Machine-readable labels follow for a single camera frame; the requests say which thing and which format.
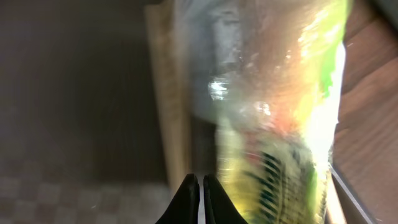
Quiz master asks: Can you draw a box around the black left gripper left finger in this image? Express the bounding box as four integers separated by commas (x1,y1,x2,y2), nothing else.
155,174,200,224

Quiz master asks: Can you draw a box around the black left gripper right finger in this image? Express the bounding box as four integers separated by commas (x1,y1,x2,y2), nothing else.
203,175,248,224

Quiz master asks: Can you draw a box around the dark brown serving tray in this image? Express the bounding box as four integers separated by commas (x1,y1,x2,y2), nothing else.
0,0,377,224

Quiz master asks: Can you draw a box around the green foil snack wrapper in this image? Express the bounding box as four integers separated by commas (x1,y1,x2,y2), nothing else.
174,0,351,223

